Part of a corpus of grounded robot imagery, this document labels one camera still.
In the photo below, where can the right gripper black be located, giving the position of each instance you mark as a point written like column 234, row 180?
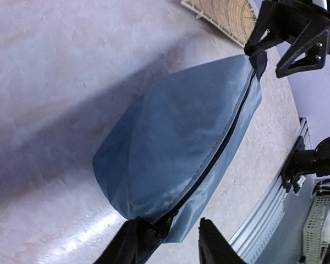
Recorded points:
column 302, row 24

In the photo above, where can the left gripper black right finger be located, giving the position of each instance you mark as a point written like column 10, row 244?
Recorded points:
column 213, row 247

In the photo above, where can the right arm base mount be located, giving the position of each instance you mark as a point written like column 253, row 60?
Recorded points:
column 301, row 162

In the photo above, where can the aluminium front rail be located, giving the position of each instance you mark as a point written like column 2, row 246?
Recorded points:
column 252, row 237

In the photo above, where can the grey zipper pouch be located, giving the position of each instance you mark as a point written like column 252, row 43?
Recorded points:
column 166, row 155

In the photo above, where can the woven bamboo tray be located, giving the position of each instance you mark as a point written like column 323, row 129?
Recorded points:
column 235, row 18

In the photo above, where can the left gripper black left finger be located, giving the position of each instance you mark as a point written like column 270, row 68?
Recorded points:
column 134, row 242

